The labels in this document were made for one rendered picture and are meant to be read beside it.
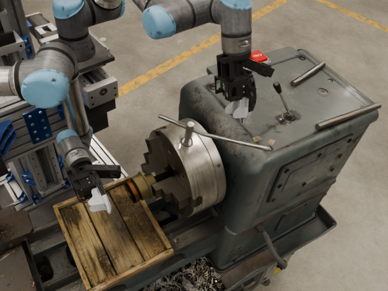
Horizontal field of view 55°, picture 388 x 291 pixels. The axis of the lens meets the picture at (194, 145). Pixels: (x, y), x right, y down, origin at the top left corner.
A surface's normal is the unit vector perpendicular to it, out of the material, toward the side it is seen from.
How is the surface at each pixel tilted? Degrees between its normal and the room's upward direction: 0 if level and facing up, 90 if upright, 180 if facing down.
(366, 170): 0
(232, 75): 71
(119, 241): 0
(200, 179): 52
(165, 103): 0
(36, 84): 89
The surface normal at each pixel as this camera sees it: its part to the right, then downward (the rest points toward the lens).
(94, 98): 0.64, 0.61
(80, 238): 0.09, -0.66
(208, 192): 0.52, 0.44
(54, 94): 0.13, 0.74
